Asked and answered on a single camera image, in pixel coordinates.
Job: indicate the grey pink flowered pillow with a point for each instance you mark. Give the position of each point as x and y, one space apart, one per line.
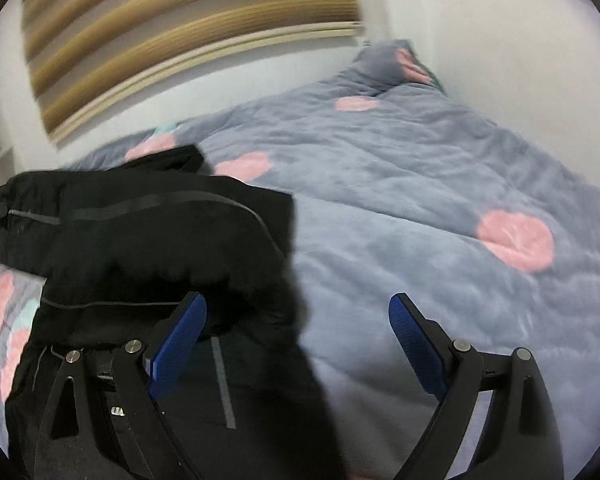
385 65

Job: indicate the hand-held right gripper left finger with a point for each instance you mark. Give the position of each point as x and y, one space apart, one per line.
177 345

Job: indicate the dark green cloth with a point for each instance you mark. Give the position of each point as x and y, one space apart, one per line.
438 84

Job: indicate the grey blanket with pink flowers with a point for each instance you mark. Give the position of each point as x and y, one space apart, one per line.
380 185

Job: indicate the black jacket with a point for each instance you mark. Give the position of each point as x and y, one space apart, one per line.
130 240

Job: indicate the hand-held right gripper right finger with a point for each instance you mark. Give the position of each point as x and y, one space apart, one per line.
415 345

